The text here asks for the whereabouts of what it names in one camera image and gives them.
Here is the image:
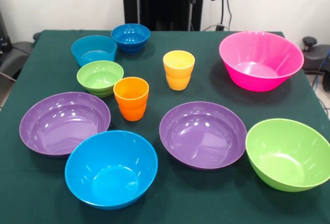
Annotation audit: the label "orange cup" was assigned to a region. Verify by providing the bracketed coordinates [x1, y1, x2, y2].
[113, 77, 150, 122]

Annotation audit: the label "black chair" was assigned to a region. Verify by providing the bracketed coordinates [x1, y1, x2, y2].
[0, 10, 42, 80]

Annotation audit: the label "purple bowl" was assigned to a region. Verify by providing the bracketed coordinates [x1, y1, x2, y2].
[159, 101, 248, 171]
[19, 92, 111, 158]

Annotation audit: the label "large blue bowl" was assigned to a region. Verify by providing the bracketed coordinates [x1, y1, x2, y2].
[64, 130, 158, 210]

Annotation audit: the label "black cables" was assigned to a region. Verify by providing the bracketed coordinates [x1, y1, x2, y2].
[202, 0, 233, 32]

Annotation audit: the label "large green bowl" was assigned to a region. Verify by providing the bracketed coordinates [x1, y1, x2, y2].
[245, 118, 330, 193]

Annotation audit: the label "small green bowl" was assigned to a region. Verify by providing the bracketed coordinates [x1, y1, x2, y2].
[77, 60, 125, 98]

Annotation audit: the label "small light blue bowl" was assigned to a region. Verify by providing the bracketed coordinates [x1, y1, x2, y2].
[71, 35, 118, 67]

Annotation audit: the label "yellow cup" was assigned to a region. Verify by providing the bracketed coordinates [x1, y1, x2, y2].
[163, 50, 195, 91]

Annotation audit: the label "black knobbed equipment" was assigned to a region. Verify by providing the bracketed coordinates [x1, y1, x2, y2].
[302, 36, 330, 93]

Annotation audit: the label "large pink bowl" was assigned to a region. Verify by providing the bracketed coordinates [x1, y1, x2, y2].
[219, 31, 305, 93]

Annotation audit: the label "small dark blue bowl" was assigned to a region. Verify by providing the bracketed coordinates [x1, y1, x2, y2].
[111, 24, 151, 55]

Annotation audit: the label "dark green table cloth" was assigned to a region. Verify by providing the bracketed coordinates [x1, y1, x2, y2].
[0, 30, 330, 224]

